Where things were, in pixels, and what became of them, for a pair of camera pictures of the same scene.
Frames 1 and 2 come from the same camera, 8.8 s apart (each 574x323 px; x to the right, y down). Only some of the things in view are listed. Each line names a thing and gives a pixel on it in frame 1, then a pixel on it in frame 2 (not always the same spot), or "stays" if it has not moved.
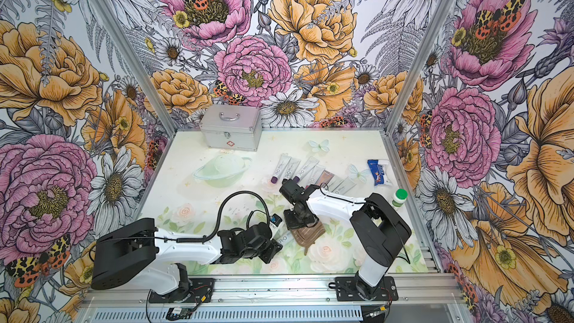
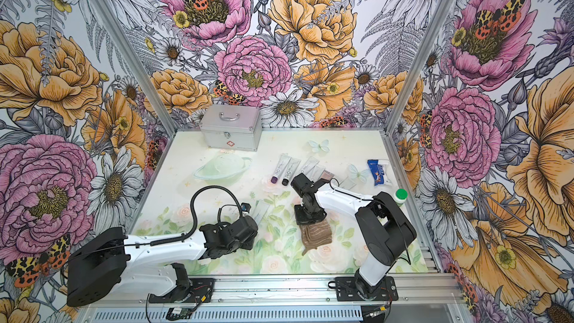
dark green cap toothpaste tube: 285,238 -> 260,211
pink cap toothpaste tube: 316,173 stays
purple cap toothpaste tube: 308,166 stays
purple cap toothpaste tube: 281,165 stays
